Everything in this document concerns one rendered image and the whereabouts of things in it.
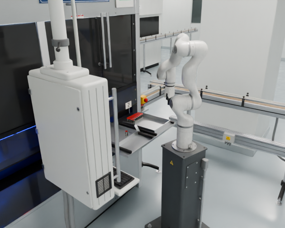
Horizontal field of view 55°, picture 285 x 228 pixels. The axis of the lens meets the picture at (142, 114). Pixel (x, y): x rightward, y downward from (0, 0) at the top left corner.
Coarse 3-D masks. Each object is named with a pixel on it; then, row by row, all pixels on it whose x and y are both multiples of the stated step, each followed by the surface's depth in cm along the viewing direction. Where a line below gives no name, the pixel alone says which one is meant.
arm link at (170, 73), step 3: (171, 69) 218; (174, 69) 219; (168, 72) 219; (171, 72) 219; (174, 72) 220; (168, 75) 220; (171, 75) 220; (174, 75) 221; (168, 78) 221; (171, 78) 221; (174, 78) 223; (165, 81) 226; (168, 81) 223; (171, 81) 222; (174, 81) 224
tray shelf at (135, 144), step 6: (132, 114) 268; (120, 120) 255; (168, 126) 242; (162, 132) 233; (132, 138) 222; (138, 138) 222; (144, 138) 222; (150, 138) 222; (126, 144) 213; (132, 144) 213; (138, 144) 213; (144, 144) 213; (114, 150) 205; (120, 150) 205; (132, 150) 205; (138, 150) 208; (126, 156) 199
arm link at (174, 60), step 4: (172, 52) 202; (172, 56) 204; (176, 56) 201; (168, 60) 211; (172, 60) 206; (176, 60) 205; (180, 60) 207; (164, 64) 212; (168, 64) 210; (172, 64) 209; (176, 64) 209; (160, 68) 214; (164, 68) 212; (168, 68) 211; (160, 72) 215; (164, 72) 214; (160, 76) 218; (164, 76) 219
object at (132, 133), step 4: (112, 124) 242; (112, 128) 239; (120, 128) 238; (124, 128) 235; (128, 128) 232; (112, 132) 232; (120, 132) 232; (124, 132) 232; (128, 132) 232; (132, 132) 231; (136, 132) 226; (112, 136) 226; (120, 136) 225; (124, 136) 225; (128, 136) 218; (132, 136) 222; (112, 140) 219; (120, 140) 219; (124, 140) 215; (128, 140) 219; (120, 144) 211
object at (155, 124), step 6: (144, 114) 262; (150, 114) 258; (144, 120) 254; (150, 120) 254; (156, 120) 254; (162, 120) 252; (168, 120) 248; (138, 126) 236; (144, 126) 242; (150, 126) 242; (156, 126) 242; (162, 126) 237; (156, 132) 230
